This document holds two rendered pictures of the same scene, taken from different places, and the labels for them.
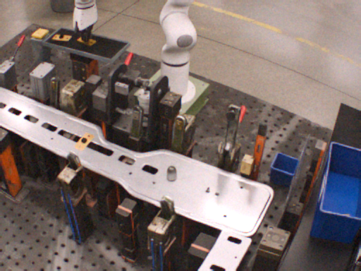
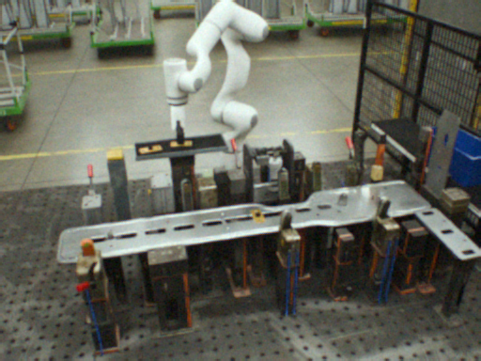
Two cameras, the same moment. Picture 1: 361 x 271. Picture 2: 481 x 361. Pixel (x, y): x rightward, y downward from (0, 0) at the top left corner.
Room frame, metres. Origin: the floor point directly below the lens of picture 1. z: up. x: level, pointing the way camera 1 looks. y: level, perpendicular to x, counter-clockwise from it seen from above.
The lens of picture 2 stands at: (0.14, 1.26, 1.97)
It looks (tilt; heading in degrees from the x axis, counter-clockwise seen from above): 30 degrees down; 322
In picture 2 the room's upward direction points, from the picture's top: 1 degrees counter-clockwise
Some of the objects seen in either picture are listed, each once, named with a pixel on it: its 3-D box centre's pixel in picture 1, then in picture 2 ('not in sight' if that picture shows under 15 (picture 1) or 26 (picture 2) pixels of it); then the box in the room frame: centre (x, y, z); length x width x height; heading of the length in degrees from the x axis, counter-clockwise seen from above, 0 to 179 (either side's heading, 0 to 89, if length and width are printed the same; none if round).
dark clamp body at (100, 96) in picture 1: (107, 128); (237, 213); (1.42, 0.28, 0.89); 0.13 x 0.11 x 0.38; 155
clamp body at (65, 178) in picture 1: (77, 205); (287, 270); (1.04, 0.35, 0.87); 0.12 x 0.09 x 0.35; 155
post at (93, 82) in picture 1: (96, 118); (221, 211); (1.46, 0.33, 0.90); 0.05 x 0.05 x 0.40; 65
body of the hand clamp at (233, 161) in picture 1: (225, 182); (350, 203); (1.18, -0.16, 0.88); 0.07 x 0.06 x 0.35; 155
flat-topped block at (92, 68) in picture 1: (86, 87); (184, 196); (1.62, 0.40, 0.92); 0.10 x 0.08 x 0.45; 65
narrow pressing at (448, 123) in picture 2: (293, 184); (442, 153); (0.91, -0.33, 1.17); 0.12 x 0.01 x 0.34; 155
